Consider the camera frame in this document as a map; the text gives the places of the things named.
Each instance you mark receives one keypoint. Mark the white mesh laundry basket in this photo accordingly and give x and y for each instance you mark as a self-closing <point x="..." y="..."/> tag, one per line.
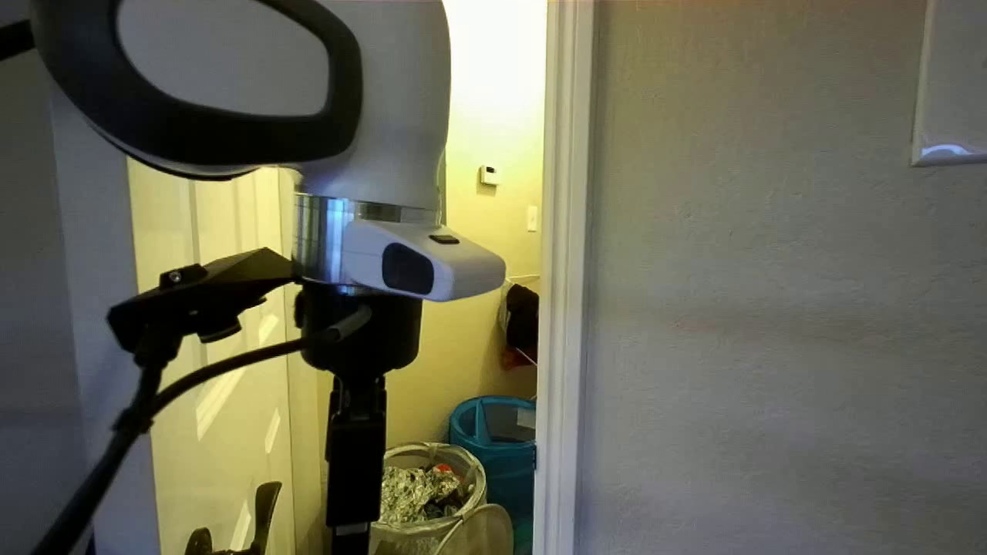
<point x="435" y="503"/>

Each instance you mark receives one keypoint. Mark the white wall thermostat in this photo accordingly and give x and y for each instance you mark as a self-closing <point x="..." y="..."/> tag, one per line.
<point x="487" y="176"/>

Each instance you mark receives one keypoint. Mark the blue trash bin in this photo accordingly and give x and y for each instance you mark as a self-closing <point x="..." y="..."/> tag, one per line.
<point x="500" y="437"/>

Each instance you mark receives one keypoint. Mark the black hanging bag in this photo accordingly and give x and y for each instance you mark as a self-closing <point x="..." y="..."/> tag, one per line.
<point x="519" y="323"/>

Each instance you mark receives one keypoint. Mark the white panel door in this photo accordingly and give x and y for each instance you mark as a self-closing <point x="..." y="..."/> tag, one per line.
<point x="66" y="259"/>

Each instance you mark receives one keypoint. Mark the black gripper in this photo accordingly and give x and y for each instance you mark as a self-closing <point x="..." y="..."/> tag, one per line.
<point x="354" y="337"/>

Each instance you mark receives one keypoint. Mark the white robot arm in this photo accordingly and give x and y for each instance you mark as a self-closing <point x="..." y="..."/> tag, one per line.
<point x="345" y="93"/>

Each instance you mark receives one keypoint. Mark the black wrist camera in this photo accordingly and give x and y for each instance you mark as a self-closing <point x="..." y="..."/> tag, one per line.
<point x="195" y="301"/>

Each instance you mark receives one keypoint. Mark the white door frame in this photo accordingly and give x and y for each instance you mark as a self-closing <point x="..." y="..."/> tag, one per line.
<point x="565" y="176"/>

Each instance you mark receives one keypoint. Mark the black lever door handle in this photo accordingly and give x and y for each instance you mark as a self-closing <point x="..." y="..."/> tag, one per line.
<point x="250" y="528"/>

